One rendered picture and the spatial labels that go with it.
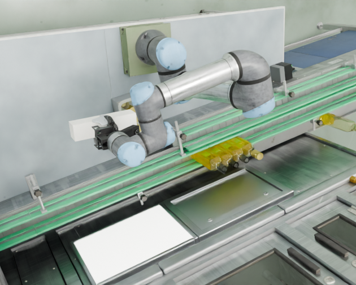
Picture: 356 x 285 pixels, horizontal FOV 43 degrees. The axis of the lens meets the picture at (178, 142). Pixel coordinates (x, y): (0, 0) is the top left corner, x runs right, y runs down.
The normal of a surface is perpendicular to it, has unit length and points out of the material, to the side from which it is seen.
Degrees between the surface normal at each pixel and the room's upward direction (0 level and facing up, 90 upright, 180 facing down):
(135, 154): 0
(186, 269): 90
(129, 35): 2
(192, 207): 90
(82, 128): 0
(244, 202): 90
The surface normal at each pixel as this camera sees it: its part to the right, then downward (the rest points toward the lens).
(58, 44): 0.45, 0.29
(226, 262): -0.18, -0.90
